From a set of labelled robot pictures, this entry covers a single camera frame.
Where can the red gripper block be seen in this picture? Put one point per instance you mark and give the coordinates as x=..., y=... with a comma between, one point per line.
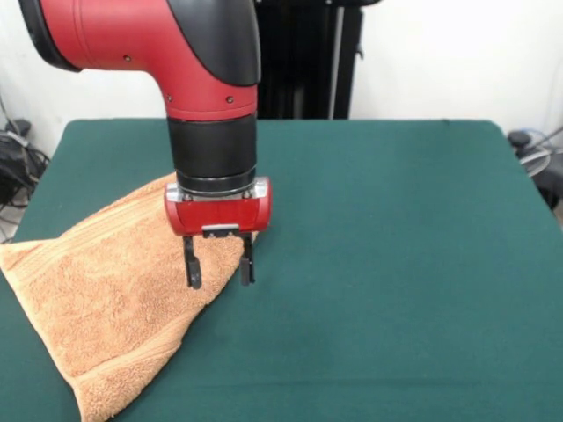
x=215, y=215

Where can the tan terry towel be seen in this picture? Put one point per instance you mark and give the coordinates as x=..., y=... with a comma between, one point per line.
x=110, y=299

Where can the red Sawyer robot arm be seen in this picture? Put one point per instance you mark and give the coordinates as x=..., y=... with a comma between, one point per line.
x=145, y=39

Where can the dark green table cloth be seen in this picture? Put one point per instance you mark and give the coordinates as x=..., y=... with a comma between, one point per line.
x=396, y=264

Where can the small black plug box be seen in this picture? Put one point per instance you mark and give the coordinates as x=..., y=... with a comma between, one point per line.
x=520, y=139

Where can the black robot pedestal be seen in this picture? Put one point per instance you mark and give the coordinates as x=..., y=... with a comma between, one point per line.
x=308, y=57

